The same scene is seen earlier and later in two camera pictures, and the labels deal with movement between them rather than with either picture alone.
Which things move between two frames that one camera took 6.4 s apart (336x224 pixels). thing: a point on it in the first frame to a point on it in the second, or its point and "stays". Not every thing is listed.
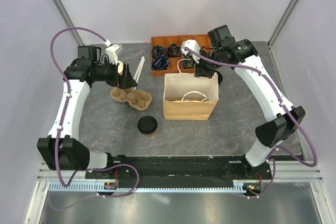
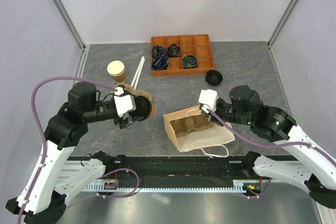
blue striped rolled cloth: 160,63 stays
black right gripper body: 207,68 to 211,118
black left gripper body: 119,80 to 123,122
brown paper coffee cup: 151,135 to 153,109
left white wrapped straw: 138,68 stays
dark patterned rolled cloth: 158,50 stays
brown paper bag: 188,97 to 192,129
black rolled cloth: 174,51 stays
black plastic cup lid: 147,125 to 144,108
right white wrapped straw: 139,73 stays
